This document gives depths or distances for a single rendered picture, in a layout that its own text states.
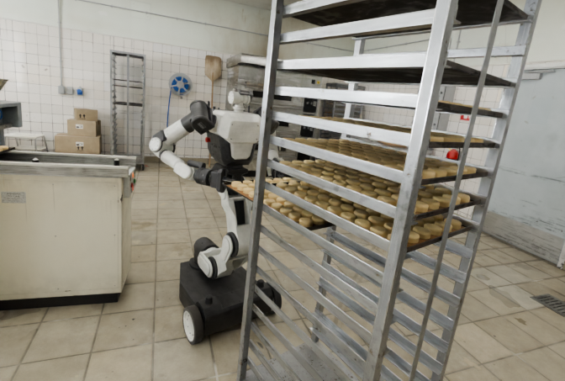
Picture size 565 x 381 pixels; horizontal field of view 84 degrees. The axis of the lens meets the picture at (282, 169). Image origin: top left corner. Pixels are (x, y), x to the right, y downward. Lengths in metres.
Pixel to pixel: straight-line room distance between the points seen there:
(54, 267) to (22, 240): 0.22
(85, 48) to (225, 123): 4.79
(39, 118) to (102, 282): 4.51
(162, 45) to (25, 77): 2.13
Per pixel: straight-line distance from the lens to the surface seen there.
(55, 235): 2.26
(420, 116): 0.75
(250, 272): 1.36
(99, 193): 2.11
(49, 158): 2.45
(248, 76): 5.36
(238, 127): 1.75
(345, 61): 0.95
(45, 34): 6.45
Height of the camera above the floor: 1.38
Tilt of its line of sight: 12 degrees down
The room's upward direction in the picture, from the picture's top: 6 degrees clockwise
